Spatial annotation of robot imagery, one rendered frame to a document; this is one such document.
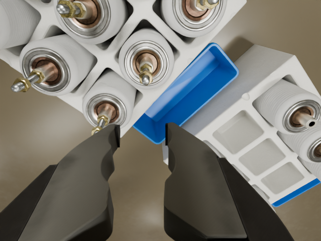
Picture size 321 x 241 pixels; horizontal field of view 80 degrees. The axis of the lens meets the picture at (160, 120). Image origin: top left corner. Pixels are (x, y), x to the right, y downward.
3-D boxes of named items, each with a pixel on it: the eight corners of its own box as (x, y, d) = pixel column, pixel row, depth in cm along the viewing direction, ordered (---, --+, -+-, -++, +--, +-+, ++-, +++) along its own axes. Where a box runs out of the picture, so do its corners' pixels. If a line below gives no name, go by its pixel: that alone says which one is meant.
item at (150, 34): (146, 74, 52) (145, 101, 36) (120, 46, 48) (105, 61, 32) (174, 49, 49) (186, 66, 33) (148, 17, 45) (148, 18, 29)
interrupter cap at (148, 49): (145, 93, 35) (145, 94, 35) (114, 61, 32) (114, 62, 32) (177, 65, 33) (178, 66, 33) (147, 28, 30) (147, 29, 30)
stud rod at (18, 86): (44, 77, 31) (16, 94, 25) (38, 73, 31) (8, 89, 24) (48, 73, 31) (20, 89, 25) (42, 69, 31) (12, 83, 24)
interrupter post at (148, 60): (146, 73, 34) (145, 79, 31) (136, 62, 33) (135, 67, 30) (156, 64, 33) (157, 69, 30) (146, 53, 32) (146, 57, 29)
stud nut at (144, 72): (148, 67, 25) (148, 69, 25) (155, 78, 26) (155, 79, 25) (136, 75, 26) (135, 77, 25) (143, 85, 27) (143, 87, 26)
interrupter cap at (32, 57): (56, 100, 35) (54, 101, 35) (15, 71, 32) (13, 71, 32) (80, 70, 33) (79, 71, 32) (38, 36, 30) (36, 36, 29)
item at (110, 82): (111, 103, 55) (95, 139, 39) (95, 71, 51) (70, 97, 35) (142, 93, 54) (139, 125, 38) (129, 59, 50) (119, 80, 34)
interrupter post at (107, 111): (104, 118, 37) (100, 127, 35) (98, 107, 36) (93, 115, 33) (115, 114, 37) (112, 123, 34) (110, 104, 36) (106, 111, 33)
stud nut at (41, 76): (40, 84, 30) (37, 85, 30) (29, 76, 30) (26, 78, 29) (46, 75, 30) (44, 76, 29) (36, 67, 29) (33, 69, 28)
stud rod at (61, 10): (79, 14, 27) (56, 13, 21) (78, 5, 27) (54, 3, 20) (86, 14, 28) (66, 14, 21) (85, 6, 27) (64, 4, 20)
